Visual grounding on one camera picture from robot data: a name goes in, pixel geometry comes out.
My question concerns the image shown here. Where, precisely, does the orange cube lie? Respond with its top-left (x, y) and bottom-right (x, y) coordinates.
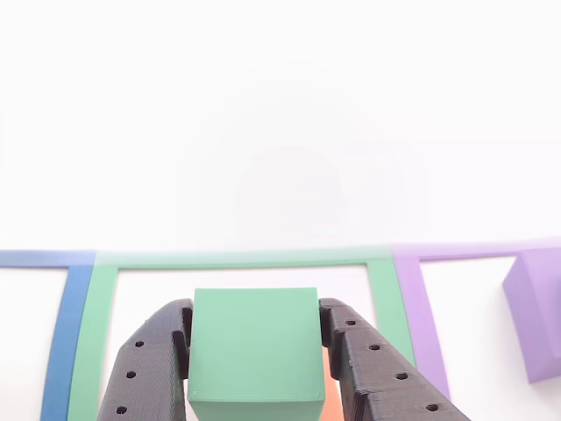
top-left (318, 346), bottom-right (344, 421)

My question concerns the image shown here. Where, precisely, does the green cube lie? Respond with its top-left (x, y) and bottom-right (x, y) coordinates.
top-left (186, 287), bottom-right (327, 421)

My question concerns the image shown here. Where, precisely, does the large purple cube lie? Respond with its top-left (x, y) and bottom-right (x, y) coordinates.
top-left (501, 247), bottom-right (561, 385)

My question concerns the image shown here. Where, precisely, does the green tape square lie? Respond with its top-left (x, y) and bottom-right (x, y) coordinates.
top-left (67, 245), bottom-right (417, 421)

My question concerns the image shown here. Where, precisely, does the purple tape square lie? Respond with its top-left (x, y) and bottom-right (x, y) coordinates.
top-left (389, 236), bottom-right (561, 403)

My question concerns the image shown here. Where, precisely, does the blue tape square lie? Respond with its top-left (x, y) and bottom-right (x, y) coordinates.
top-left (0, 248), bottom-right (98, 421)

